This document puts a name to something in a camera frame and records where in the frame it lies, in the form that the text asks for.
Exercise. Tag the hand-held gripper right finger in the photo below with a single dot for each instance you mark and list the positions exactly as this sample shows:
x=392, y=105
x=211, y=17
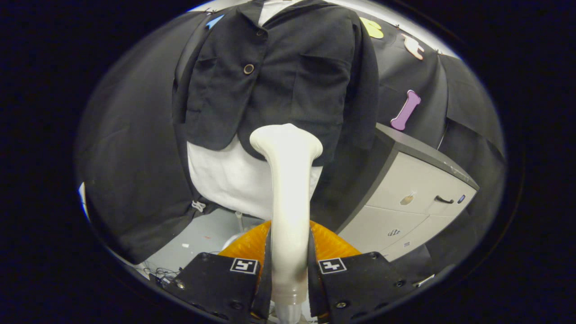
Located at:
x=360, y=288

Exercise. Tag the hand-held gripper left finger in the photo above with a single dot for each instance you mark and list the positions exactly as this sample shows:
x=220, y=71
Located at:
x=216, y=283

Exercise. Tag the white shirt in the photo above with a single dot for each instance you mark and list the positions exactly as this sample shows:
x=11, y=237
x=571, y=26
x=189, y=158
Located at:
x=225, y=180

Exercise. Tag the white garment steamer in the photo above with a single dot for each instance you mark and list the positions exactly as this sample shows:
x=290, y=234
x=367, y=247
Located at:
x=290, y=202

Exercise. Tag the black suit jacket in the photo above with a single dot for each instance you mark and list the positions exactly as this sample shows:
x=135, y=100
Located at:
x=279, y=81

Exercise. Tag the grey cabinet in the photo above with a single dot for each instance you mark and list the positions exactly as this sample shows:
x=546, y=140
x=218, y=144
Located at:
x=405, y=189

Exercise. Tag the black backdrop cloth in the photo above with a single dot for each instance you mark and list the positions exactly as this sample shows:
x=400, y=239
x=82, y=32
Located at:
x=130, y=157

